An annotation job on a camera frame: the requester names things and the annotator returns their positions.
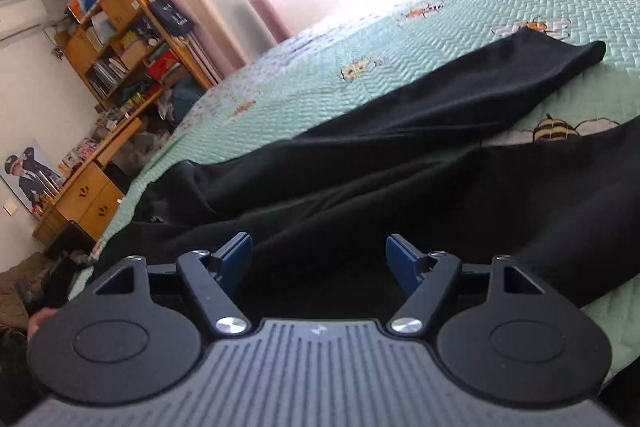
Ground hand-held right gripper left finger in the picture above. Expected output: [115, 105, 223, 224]
[94, 232, 252, 337]

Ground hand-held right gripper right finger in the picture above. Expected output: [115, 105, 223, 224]
[386, 233, 547, 335]

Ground black pants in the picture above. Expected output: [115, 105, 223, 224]
[90, 29, 640, 323]

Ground person's left hand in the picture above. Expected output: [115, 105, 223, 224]
[27, 308, 58, 339]

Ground wooden desk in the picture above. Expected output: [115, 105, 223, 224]
[32, 87, 166, 243]

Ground blue fabric bag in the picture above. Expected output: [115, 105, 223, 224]
[170, 74, 206, 108]

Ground small framed photos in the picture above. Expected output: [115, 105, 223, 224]
[60, 137, 98, 168]

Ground red box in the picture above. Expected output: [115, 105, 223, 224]
[147, 49, 181, 80]

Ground green quilted bee bedspread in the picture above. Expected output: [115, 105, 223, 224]
[75, 0, 640, 378]

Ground child pilot poster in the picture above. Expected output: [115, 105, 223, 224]
[0, 138, 66, 218]

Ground cardboard box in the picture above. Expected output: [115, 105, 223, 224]
[120, 39, 151, 68]

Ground navy tote bag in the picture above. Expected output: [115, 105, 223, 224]
[148, 0, 195, 36]

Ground white air conditioner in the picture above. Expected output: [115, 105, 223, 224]
[0, 0, 48, 48]

